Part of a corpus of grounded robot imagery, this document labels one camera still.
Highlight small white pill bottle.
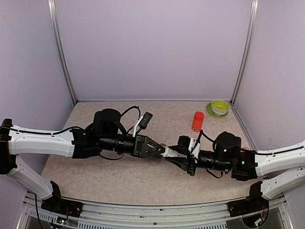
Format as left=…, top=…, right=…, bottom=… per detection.
left=160, top=147, right=183, bottom=157

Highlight lime green bowl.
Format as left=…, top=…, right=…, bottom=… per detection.
left=211, top=100, right=229, bottom=112

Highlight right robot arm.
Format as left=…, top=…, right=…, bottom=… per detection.
left=162, top=131, right=305, bottom=212

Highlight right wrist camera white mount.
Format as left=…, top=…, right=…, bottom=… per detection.
left=177, top=135, right=200, bottom=158

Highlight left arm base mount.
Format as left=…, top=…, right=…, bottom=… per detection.
left=41, top=181, right=83, bottom=218

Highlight front aluminium rail base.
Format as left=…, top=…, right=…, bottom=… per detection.
left=16, top=188, right=294, bottom=229

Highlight left aluminium frame post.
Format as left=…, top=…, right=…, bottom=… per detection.
left=47, top=0, right=78, bottom=106

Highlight white bowl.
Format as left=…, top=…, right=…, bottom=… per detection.
left=211, top=105, right=229, bottom=116

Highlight green plate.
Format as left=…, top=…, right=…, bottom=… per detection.
left=206, top=103, right=229, bottom=118

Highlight orange pill bottle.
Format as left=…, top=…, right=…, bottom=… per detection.
left=192, top=111, right=204, bottom=132

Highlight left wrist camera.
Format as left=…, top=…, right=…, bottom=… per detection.
left=132, top=112, right=153, bottom=137

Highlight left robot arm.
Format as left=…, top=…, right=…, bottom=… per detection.
left=0, top=108, right=168, bottom=212

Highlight right aluminium frame post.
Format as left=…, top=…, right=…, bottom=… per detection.
left=230, top=0, right=259, bottom=106

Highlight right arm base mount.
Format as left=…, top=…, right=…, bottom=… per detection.
left=227, top=181, right=269, bottom=217

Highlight aluminium frame post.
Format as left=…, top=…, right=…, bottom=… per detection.
left=230, top=0, right=259, bottom=106
left=47, top=0, right=78, bottom=106

